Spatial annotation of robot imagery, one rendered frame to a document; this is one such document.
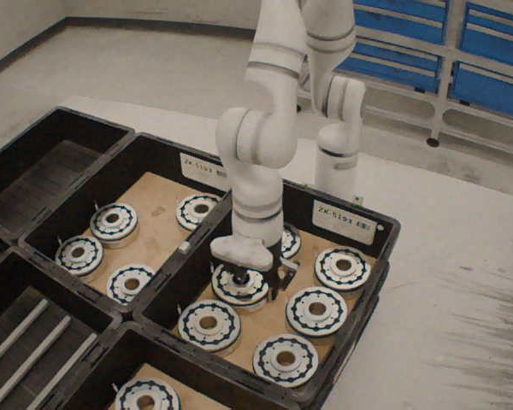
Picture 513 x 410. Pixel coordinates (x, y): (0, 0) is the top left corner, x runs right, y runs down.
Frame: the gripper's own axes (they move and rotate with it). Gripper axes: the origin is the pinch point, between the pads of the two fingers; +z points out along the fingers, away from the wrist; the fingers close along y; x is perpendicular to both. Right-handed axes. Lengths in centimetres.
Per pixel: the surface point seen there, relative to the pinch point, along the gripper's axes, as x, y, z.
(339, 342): 11.0, -16.9, -7.8
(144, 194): -15.9, 32.7, 2.2
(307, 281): -6.2, -6.9, 2.2
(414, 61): -188, -11, 37
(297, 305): 1.8, -7.6, -1.0
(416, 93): -186, -15, 55
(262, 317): 4.1, -2.3, 2.3
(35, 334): 25.5, 33.7, 2.4
